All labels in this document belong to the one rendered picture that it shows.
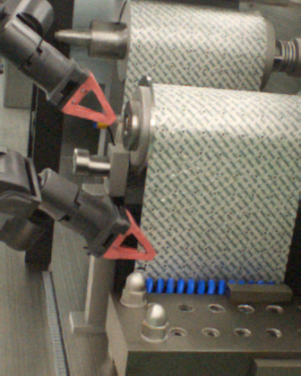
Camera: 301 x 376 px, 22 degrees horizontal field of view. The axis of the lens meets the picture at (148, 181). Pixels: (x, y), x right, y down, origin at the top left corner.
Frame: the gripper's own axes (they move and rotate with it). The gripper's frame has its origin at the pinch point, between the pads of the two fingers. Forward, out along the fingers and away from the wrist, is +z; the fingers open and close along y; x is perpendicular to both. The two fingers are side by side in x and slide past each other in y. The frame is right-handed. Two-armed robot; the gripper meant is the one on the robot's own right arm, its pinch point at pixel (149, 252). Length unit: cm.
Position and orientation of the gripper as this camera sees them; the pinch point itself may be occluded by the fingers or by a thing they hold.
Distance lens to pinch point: 115.3
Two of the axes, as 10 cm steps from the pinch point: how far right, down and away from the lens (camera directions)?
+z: 7.9, 5.1, 3.5
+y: 1.9, 3.3, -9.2
